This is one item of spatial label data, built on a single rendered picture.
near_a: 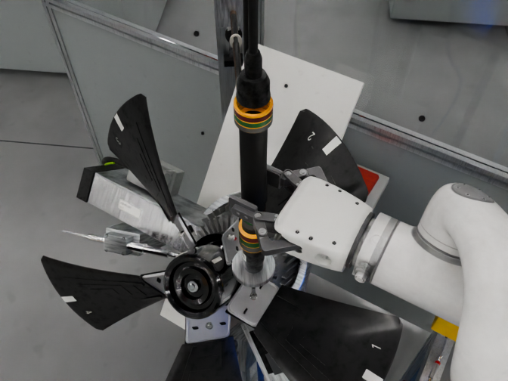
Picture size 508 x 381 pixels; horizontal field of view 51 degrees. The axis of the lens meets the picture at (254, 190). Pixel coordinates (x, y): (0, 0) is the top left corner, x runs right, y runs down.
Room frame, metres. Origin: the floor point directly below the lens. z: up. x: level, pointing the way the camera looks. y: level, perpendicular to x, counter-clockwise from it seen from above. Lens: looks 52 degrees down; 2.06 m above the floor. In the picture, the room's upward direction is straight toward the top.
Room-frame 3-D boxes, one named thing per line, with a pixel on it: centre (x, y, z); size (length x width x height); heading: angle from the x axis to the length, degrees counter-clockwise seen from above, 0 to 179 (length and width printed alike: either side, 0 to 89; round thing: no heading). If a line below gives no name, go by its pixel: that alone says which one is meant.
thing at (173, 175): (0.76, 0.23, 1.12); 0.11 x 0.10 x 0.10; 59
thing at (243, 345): (0.44, 0.03, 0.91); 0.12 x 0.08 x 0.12; 149
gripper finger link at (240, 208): (0.38, 0.01, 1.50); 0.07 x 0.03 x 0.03; 60
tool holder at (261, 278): (0.44, 0.00, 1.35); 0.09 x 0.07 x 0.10; 4
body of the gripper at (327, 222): (0.37, -0.09, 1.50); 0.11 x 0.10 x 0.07; 60
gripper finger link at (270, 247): (0.36, -0.04, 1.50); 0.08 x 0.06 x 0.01; 130
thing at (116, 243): (0.61, 0.29, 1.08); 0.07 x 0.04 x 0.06; 70
